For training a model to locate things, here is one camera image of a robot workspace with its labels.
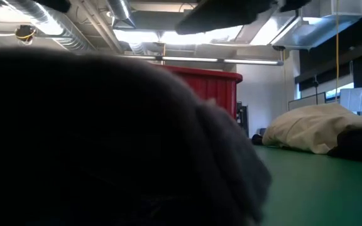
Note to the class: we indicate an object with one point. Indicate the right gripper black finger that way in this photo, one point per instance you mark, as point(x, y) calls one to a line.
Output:
point(225, 14)

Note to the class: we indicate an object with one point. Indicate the red plastic bin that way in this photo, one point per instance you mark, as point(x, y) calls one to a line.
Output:
point(218, 88)

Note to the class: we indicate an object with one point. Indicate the dark grey garment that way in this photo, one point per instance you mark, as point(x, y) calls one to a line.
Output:
point(90, 141)

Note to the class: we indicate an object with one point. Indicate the long ceiling light tube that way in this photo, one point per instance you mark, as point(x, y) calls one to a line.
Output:
point(218, 59)

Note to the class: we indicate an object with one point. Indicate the grey partition panel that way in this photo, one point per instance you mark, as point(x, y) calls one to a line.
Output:
point(306, 102)

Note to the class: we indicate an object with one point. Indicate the white screen panel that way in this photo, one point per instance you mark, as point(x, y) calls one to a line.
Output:
point(357, 100)

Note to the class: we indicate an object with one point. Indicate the cream garment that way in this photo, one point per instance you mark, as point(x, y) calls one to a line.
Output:
point(306, 128)

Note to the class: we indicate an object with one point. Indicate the silver ventilation duct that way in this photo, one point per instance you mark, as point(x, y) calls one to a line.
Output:
point(122, 12)

